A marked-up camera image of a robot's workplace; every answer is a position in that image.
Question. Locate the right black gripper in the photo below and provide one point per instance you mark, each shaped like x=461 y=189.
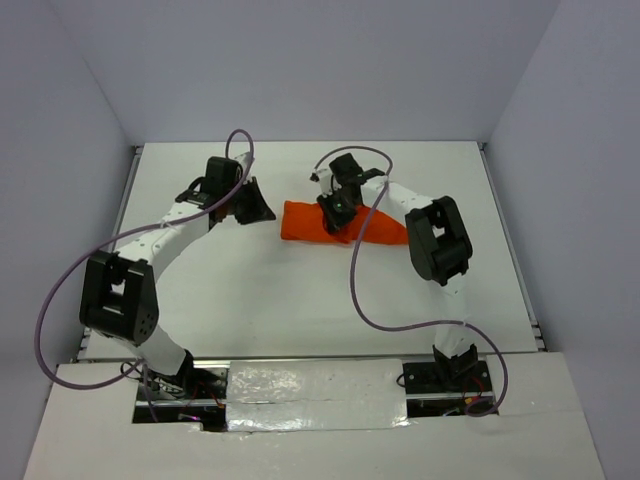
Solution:
x=334 y=221

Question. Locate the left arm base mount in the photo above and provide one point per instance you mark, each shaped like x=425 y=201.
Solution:
x=158 y=402

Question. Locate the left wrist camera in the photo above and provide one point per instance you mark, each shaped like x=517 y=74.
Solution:
x=245 y=160

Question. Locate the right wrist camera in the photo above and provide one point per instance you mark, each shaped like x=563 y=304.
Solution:
x=324 y=178

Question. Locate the orange t-shirt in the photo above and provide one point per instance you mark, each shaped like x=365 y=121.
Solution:
x=305 y=222

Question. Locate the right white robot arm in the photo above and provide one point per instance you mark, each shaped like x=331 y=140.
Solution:
x=438 y=242

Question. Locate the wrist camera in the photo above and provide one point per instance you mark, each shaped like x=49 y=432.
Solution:
x=324 y=178
x=245 y=160

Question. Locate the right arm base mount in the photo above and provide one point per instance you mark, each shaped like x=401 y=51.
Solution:
x=443 y=386

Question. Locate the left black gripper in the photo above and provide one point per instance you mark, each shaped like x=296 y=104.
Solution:
x=259 y=211

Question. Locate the silver foil tape panel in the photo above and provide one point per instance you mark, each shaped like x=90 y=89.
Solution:
x=319 y=395

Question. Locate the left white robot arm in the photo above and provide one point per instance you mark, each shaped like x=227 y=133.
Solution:
x=119 y=298

